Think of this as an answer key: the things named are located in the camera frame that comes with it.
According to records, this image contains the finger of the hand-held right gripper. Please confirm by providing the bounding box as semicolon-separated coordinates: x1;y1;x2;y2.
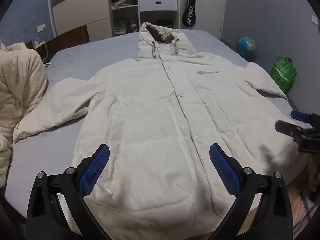
275;120;305;137
290;110;320;127

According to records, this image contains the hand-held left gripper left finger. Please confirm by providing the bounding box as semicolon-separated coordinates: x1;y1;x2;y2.
26;143;111;240

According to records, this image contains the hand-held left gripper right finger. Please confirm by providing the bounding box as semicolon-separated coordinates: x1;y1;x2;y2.
209;143;293;240

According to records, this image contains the cream hooded jacket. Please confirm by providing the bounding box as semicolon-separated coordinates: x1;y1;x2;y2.
13;22;310;232

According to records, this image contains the open clothes shelf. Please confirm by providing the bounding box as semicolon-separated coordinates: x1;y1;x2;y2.
107;0;139;37

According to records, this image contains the person's right hand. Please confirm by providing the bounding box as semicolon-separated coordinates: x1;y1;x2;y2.
308;159;320;193

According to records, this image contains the green shopping bag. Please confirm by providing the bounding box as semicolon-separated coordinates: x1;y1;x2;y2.
269;57;297;93

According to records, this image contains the light checked cloth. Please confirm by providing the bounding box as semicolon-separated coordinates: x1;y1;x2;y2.
286;182;319;233

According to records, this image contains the blue globe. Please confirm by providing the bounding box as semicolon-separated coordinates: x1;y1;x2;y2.
236;36;257;62

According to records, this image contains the cream fleece blanket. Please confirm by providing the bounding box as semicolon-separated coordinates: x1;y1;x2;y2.
0;39;48;188

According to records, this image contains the bed with grey sheet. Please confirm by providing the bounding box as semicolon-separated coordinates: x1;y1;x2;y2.
4;28;313;222

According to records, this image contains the white door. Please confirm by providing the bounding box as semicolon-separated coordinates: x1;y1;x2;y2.
179;0;227;40

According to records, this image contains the black racket bag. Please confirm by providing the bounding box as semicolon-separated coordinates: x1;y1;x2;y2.
182;0;198;28

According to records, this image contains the cream sliding wardrobe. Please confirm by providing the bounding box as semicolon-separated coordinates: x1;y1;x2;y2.
47;0;113;38

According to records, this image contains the white drawer unit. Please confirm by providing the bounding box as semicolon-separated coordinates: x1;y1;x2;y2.
137;0;181;30

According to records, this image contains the white charger cable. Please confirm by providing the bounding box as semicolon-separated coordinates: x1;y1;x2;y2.
34;39;52;67

